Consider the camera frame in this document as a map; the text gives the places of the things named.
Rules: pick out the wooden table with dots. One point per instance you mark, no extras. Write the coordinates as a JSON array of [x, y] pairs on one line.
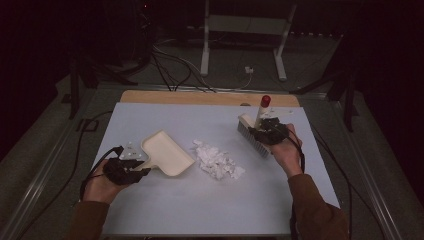
[[206, 98]]

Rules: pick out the person's left hand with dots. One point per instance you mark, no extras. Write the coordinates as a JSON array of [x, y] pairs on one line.
[[98, 190]]

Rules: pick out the pale blue table mat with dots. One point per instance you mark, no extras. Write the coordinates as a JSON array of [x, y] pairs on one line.
[[206, 203]]

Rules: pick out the black metal stand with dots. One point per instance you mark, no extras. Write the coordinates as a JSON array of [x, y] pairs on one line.
[[349, 100], [74, 90]]

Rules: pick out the white metal stand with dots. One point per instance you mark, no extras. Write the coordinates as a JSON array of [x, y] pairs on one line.
[[246, 24]]

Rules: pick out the grey metal rail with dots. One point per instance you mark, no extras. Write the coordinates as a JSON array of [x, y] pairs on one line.
[[366, 176], [43, 176]]

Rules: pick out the white plug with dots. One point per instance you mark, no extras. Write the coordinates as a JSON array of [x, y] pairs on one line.
[[249, 70]]

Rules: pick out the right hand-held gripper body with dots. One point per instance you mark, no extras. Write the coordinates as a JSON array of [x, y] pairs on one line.
[[273, 133]]

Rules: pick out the black rectangular bracket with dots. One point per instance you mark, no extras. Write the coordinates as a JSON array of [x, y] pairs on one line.
[[80, 125]]

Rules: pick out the pile of white paper scraps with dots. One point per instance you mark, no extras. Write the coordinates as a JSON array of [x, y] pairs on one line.
[[216, 161]]

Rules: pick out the cream plastic dustpan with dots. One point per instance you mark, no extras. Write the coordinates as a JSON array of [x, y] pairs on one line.
[[166, 153]]

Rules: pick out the person's right hand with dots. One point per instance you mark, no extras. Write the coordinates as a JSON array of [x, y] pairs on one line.
[[288, 155]]

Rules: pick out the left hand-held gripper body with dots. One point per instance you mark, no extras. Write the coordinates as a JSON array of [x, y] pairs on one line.
[[118, 171]]

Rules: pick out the cream brush with red cap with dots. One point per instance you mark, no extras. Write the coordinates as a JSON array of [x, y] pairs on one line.
[[251, 135]]

